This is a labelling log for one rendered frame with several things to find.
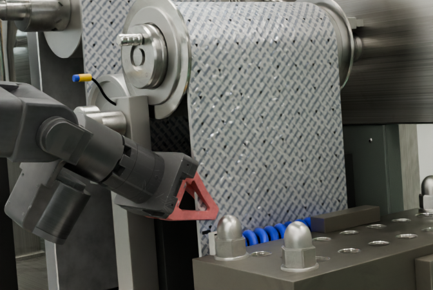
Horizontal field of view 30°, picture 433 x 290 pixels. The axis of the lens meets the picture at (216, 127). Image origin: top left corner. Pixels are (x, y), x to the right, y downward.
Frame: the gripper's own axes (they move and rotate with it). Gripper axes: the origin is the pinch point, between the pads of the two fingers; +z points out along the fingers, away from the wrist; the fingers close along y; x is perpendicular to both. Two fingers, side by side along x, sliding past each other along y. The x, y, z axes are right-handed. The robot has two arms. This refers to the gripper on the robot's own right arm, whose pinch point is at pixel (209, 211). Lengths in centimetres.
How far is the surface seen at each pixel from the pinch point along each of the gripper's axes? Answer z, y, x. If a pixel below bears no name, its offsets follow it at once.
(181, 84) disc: -9.4, -0.4, 11.3
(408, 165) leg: 43, -13, 25
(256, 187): 5.1, 0.2, 5.1
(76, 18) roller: -13.7, -26.5, 20.7
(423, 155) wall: 240, -186, 112
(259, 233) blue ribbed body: 5.6, 3.0, -0.2
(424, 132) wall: 235, -184, 122
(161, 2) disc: -14.2, -3.2, 19.5
